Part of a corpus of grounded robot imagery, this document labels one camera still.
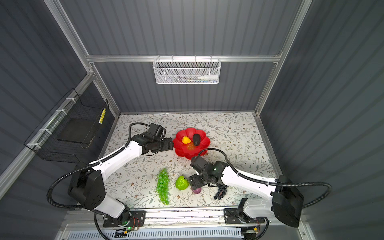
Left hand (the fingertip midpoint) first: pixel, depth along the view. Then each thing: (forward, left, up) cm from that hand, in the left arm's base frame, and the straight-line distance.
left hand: (169, 145), depth 87 cm
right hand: (-21, -15, -6) cm, 26 cm away
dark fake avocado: (+9, -17, -7) cm, 20 cm away
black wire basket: (-2, +48, +16) cm, 51 cm away
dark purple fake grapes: (-25, -28, -10) cm, 39 cm away
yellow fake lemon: (+9, -10, -8) cm, 15 cm away
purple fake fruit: (-25, -15, -7) cm, 30 cm away
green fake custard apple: (-20, -7, -6) cm, 22 cm away
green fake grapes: (-21, +4, -9) cm, 23 cm away
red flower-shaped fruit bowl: (+3, -11, -12) cm, 17 cm away
